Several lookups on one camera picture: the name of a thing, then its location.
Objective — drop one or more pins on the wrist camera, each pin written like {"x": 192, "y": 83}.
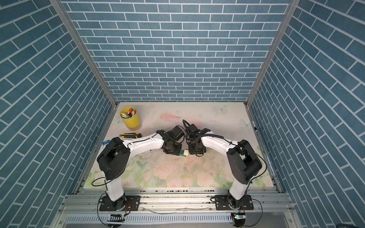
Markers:
{"x": 194, "y": 132}
{"x": 176, "y": 133}

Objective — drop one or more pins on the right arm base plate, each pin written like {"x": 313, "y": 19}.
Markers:
{"x": 225, "y": 202}

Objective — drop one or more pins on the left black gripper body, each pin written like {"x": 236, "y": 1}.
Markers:
{"x": 175, "y": 149}

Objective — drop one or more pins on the yellow pen cup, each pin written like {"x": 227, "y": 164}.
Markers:
{"x": 130, "y": 117}

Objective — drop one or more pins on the aluminium mounting rail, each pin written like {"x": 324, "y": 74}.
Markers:
{"x": 182, "y": 206}

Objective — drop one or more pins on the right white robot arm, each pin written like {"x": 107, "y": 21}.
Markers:
{"x": 244, "y": 163}

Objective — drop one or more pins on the blue white small box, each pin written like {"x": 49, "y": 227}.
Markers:
{"x": 105, "y": 142}

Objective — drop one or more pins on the floral table mat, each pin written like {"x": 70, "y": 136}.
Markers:
{"x": 155, "y": 169}

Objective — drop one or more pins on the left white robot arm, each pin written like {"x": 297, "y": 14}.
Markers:
{"x": 114, "y": 158}

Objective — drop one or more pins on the yellow black utility knife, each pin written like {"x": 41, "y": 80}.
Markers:
{"x": 131, "y": 135}

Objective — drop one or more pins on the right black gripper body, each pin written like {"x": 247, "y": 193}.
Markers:
{"x": 193, "y": 149}

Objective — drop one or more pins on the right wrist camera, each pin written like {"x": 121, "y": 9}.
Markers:
{"x": 194, "y": 132}

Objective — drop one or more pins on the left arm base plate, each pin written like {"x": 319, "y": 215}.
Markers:
{"x": 125, "y": 203}

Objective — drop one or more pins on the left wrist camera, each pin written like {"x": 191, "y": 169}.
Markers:
{"x": 176, "y": 133}

